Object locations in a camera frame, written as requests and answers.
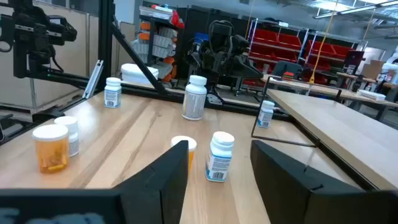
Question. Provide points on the beige partition panel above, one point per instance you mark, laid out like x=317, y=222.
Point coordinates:
x=71, y=56

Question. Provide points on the rack with grey orange bins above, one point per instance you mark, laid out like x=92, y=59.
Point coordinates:
x=158, y=46

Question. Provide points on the rack with red bins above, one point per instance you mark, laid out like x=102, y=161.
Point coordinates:
x=280, y=46

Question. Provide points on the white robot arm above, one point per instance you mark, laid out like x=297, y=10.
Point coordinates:
x=390, y=67

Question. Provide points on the light wooden work table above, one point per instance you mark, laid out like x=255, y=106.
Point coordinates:
x=326, y=88

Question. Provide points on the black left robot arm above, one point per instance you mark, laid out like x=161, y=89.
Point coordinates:
x=20, y=62

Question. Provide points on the orange pill bottle white cap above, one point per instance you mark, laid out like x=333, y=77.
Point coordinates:
x=51, y=152
x=178, y=140

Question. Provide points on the white flat box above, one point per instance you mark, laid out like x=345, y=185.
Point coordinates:
x=371, y=95

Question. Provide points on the black idle robot arm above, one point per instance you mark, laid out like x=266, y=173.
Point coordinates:
x=224, y=56

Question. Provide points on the cardboard box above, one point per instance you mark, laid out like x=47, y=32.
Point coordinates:
x=373, y=70

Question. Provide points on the ceiling light bar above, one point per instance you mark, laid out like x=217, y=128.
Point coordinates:
x=357, y=9

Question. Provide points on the silver aluminium bar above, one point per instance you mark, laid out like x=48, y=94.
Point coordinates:
x=92, y=79

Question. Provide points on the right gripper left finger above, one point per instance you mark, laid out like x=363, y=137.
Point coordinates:
x=149, y=193

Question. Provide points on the small white labelled bottle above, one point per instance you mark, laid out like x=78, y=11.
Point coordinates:
x=73, y=140

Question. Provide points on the white bottle blue label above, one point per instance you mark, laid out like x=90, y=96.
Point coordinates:
x=265, y=116
x=219, y=158
x=112, y=93

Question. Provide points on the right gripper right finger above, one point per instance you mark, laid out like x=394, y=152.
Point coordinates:
x=311, y=199

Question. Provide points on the black aluminium table frame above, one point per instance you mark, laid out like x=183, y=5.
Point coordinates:
x=105, y=46

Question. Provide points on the large white medicine bottle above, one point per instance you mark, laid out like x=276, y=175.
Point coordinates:
x=194, y=99

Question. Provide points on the wooden shelf black metal legs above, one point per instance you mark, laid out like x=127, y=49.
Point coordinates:
x=342, y=130

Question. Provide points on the white rounded container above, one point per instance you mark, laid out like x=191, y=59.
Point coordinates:
x=140, y=73

